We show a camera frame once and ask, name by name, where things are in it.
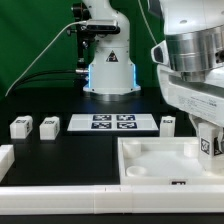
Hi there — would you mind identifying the white tag board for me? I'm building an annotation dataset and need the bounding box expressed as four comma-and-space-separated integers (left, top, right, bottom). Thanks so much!
68, 114, 158, 131

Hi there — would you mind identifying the black camera on mount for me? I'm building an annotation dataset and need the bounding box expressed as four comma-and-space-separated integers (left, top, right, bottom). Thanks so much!
76, 19, 120, 36

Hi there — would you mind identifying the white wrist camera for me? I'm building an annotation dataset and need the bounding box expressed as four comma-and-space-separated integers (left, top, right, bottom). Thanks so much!
151, 41, 169, 65

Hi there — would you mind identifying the white square tabletop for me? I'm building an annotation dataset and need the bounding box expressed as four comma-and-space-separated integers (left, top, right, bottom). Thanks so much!
118, 137, 224, 185

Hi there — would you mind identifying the white front obstacle bar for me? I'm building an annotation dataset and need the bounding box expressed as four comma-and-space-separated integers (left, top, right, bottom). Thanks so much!
0, 185, 224, 215

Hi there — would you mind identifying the white obstacle bar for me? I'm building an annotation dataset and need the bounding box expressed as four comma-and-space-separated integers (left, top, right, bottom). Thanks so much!
0, 145, 15, 182
0, 185, 224, 215

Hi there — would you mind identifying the black cable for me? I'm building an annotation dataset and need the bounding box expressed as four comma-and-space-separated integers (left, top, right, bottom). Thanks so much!
13, 69, 88, 91

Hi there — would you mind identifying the white left obstacle bar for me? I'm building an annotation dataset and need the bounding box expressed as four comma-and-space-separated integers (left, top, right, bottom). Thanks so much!
0, 145, 15, 182

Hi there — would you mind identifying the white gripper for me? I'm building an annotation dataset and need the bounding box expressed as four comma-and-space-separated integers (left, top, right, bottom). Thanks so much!
157, 65, 224, 136

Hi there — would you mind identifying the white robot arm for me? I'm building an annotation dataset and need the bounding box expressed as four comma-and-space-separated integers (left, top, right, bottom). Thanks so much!
77, 0, 224, 136

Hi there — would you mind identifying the white cable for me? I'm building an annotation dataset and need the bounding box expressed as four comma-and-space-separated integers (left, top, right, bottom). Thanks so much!
4, 20, 88, 98

